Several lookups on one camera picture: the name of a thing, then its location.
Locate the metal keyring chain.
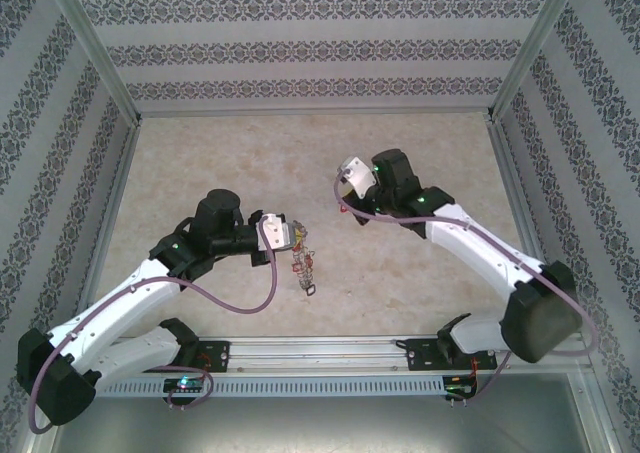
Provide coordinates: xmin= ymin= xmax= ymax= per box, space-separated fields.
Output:
xmin=289 ymin=222 xmax=321 ymax=297

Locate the small controller board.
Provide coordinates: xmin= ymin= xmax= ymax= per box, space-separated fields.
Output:
xmin=444 ymin=378 xmax=476 ymax=400
xmin=163 ymin=376 xmax=206 ymax=398

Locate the grey metal sheet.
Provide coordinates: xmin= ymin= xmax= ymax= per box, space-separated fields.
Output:
xmin=49 ymin=372 xmax=606 ymax=453

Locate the long purple right arm cable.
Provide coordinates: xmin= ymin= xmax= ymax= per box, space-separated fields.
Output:
xmin=333 ymin=167 xmax=599 ymax=359

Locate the long purple arm cable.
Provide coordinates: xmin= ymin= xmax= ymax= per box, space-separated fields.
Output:
xmin=333 ymin=167 xmax=599 ymax=359
xmin=29 ymin=215 xmax=279 ymax=434

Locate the long purple left arm cable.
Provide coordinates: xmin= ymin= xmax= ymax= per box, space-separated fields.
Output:
xmin=29 ymin=215 xmax=279 ymax=434

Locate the aluminium rear floor rail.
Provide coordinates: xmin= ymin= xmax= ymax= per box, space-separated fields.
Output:
xmin=137 ymin=106 xmax=496 ymax=120

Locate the aluminium side floor rail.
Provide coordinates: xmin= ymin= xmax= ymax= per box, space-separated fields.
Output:
xmin=487 ymin=117 xmax=551 ymax=269
xmin=74 ymin=120 xmax=144 ymax=324

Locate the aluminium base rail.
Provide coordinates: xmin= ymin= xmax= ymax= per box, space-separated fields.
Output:
xmin=197 ymin=337 xmax=446 ymax=374

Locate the slotted grey cable duct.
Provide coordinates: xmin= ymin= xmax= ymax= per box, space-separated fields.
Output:
xmin=97 ymin=375 xmax=481 ymax=399

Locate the short purple cable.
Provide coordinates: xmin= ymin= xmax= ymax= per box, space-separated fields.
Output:
xmin=167 ymin=364 xmax=216 ymax=409
xmin=469 ymin=351 xmax=511 ymax=399

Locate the aluminium frame post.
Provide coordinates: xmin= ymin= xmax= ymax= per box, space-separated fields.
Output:
xmin=47 ymin=0 xmax=144 ymax=124
xmin=487 ymin=0 xmax=586 ymax=122

